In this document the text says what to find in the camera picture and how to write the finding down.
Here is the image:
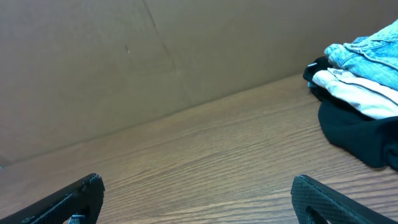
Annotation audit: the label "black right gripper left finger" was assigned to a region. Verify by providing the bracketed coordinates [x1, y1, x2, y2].
[1, 173, 105, 224]

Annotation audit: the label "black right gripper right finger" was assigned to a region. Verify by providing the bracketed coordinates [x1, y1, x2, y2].
[290, 175, 397, 224]

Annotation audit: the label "beige trousers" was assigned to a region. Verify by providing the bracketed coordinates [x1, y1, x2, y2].
[312, 68, 397, 119]

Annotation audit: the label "light blue denim shorts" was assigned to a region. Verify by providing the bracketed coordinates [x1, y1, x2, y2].
[324, 21, 397, 90]

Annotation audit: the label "black garment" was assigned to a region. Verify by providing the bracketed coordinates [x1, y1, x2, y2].
[303, 57, 397, 170]

